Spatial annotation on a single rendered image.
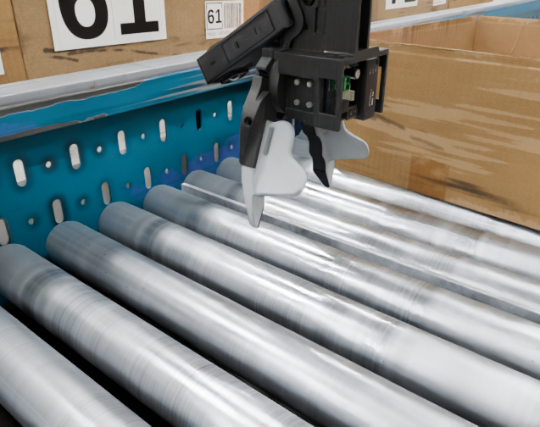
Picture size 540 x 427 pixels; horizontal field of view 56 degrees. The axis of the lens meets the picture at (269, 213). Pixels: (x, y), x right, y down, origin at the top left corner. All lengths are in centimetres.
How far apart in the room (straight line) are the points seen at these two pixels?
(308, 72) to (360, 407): 24
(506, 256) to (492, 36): 52
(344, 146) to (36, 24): 35
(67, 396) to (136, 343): 6
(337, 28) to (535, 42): 62
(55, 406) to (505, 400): 29
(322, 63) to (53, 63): 35
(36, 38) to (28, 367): 36
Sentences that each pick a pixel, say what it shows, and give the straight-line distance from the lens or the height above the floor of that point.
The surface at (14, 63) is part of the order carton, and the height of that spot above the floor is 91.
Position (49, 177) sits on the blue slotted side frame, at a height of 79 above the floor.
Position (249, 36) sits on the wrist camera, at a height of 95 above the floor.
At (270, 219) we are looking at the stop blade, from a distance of 58.
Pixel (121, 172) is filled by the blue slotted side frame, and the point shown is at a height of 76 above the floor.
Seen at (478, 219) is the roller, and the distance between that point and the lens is 62.
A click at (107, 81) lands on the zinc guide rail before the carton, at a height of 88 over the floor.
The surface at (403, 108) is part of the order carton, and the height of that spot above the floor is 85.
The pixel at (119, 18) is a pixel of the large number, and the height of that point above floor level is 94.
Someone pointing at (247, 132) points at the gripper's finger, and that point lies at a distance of 41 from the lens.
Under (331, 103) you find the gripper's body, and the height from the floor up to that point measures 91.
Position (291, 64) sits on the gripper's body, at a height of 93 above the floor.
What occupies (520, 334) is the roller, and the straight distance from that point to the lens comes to 44.
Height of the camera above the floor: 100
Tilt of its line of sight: 26 degrees down
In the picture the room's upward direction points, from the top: straight up
